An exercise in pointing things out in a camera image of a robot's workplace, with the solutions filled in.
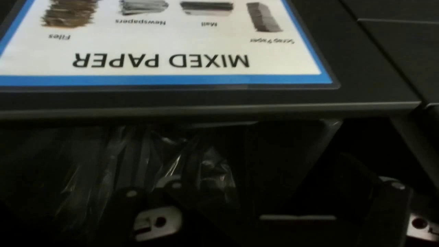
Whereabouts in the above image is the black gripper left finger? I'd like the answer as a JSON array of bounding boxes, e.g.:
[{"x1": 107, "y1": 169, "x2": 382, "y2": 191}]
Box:
[{"x1": 91, "y1": 143, "x2": 276, "y2": 247}]

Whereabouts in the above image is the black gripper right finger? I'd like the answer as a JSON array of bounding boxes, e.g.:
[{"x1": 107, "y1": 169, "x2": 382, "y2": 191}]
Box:
[{"x1": 334, "y1": 153, "x2": 439, "y2": 247}]

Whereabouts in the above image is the black bin liner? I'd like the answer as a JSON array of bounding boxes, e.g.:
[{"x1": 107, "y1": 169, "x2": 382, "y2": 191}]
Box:
[{"x1": 0, "y1": 121, "x2": 345, "y2": 221}]

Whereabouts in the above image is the black recycling bin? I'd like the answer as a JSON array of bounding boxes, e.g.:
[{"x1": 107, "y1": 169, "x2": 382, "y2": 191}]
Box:
[{"x1": 0, "y1": 0, "x2": 423, "y2": 121}]

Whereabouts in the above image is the mixed paper sign down arrow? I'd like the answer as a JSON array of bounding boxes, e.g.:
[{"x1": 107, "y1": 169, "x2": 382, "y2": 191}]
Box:
[{"x1": 0, "y1": 0, "x2": 335, "y2": 90}]

